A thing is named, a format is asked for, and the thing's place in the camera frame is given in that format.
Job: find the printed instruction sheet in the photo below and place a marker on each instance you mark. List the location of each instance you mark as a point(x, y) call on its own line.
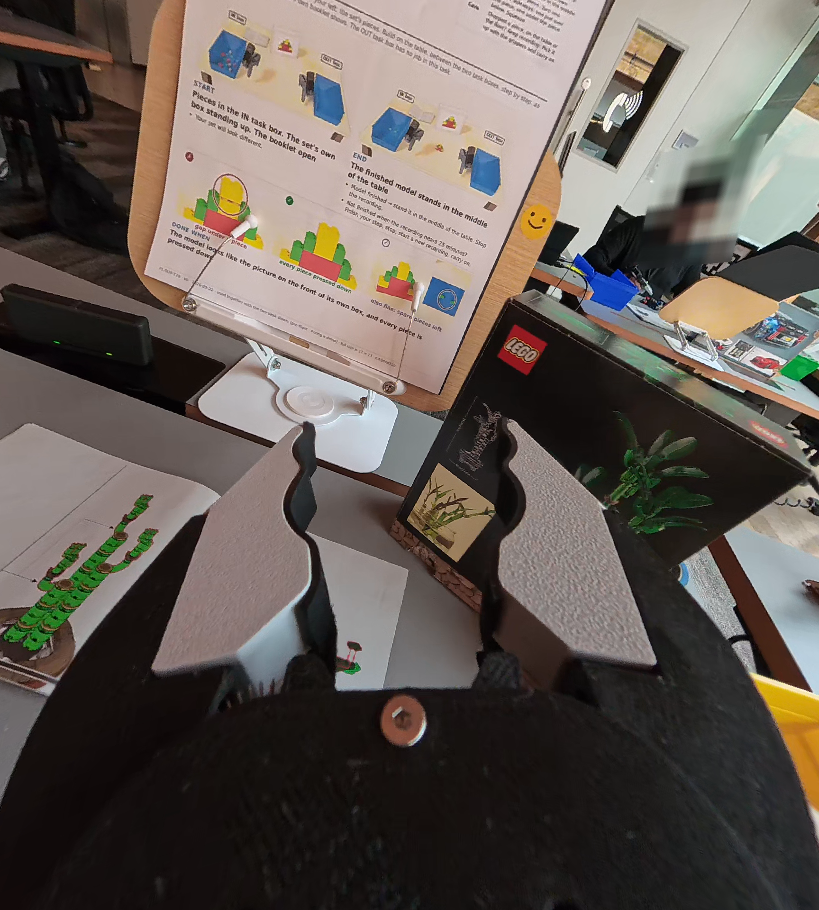
point(352, 142)

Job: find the open lego instruction booklet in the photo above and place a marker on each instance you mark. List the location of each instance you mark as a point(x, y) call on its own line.
point(61, 490)

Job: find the black flat panel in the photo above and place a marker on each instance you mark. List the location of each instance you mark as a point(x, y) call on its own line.
point(793, 274)

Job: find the black box-shaped device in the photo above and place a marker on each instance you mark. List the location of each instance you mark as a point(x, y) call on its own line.
point(75, 323)

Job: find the yellow smiley sticker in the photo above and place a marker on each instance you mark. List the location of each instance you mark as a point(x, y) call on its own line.
point(537, 222)

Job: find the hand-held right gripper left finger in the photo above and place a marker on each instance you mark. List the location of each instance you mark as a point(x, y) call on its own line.
point(239, 569)

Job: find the black lego set box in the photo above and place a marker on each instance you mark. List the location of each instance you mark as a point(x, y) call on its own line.
point(594, 398)

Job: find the dark framed wall window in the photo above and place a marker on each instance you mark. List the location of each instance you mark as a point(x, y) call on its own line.
point(623, 114)

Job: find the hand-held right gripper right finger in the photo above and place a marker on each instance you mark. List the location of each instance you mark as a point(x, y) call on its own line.
point(566, 569)

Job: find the blue plastic bin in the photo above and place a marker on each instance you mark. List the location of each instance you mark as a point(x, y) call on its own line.
point(612, 288)

